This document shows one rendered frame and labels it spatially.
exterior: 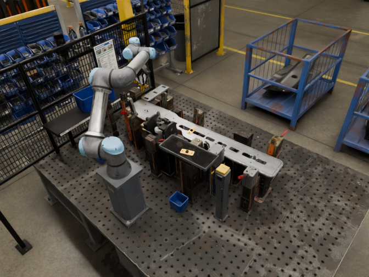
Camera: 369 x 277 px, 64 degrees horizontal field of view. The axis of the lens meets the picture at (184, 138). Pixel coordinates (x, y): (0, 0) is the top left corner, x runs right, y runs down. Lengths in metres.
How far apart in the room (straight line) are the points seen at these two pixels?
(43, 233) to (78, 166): 0.87
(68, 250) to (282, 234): 1.87
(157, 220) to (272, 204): 0.80
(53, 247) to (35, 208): 0.56
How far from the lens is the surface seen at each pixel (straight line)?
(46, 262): 3.03
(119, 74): 1.79
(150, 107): 2.57
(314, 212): 2.24
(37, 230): 3.28
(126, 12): 2.94
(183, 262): 1.93
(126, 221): 2.11
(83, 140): 1.83
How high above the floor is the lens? 2.40
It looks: 40 degrees down
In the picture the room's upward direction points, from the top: 4 degrees counter-clockwise
